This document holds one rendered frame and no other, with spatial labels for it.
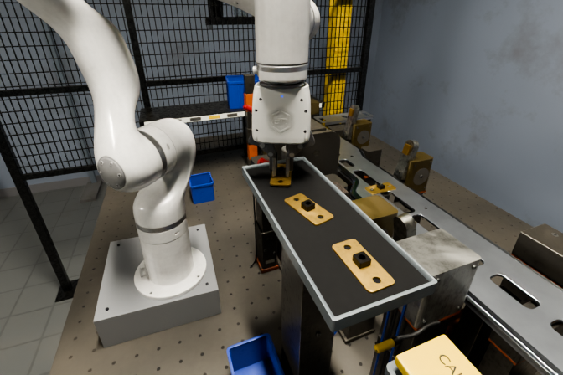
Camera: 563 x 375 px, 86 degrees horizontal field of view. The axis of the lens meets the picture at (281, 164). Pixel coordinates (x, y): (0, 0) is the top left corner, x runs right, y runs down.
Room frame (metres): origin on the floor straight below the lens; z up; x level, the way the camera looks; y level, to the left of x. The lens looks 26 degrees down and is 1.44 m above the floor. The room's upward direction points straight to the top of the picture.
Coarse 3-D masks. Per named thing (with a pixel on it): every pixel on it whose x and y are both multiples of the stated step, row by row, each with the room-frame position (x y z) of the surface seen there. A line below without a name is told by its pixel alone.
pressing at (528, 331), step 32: (352, 160) 0.92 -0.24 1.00; (352, 192) 0.71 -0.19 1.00; (416, 192) 0.72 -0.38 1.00; (416, 224) 0.57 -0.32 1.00; (448, 224) 0.57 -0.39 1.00; (480, 256) 0.46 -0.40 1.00; (512, 256) 0.47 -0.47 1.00; (480, 288) 0.38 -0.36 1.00; (544, 288) 0.38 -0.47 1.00; (512, 320) 0.32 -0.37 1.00; (544, 320) 0.32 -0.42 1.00; (544, 352) 0.27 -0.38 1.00
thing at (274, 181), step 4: (280, 164) 0.55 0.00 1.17; (284, 164) 0.55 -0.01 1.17; (280, 168) 0.51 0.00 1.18; (284, 168) 0.51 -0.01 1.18; (276, 172) 0.50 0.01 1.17; (280, 172) 0.50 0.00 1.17; (284, 172) 0.50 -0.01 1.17; (272, 176) 0.50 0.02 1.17; (276, 176) 0.50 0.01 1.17; (280, 176) 0.50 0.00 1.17; (284, 176) 0.50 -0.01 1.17; (272, 180) 0.48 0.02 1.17; (276, 180) 0.48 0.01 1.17; (280, 180) 0.49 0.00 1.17; (284, 180) 0.48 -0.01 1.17; (288, 180) 0.48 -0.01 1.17; (272, 184) 0.47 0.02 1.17; (276, 184) 0.47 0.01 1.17; (280, 184) 0.47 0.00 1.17; (284, 184) 0.47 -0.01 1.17; (288, 184) 0.47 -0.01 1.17
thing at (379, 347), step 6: (426, 324) 0.31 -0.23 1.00; (432, 324) 0.31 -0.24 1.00; (438, 324) 0.31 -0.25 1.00; (420, 330) 0.30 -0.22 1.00; (396, 336) 0.29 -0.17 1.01; (402, 336) 0.29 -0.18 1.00; (408, 336) 0.29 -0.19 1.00; (414, 336) 0.29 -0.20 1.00; (384, 342) 0.28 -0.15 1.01; (390, 342) 0.28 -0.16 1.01; (396, 342) 0.28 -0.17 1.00; (378, 348) 0.27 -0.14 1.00; (384, 348) 0.27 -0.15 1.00
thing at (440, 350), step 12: (444, 336) 0.19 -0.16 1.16; (420, 348) 0.18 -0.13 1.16; (432, 348) 0.18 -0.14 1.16; (444, 348) 0.18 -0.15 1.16; (456, 348) 0.18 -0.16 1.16; (396, 360) 0.17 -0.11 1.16; (408, 360) 0.16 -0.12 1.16; (420, 360) 0.16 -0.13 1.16; (432, 360) 0.16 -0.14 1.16; (444, 360) 0.16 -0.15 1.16; (456, 360) 0.16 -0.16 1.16; (408, 372) 0.15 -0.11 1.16; (420, 372) 0.15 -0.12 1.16; (432, 372) 0.15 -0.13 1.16; (444, 372) 0.15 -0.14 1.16; (456, 372) 0.15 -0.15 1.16; (468, 372) 0.15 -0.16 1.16
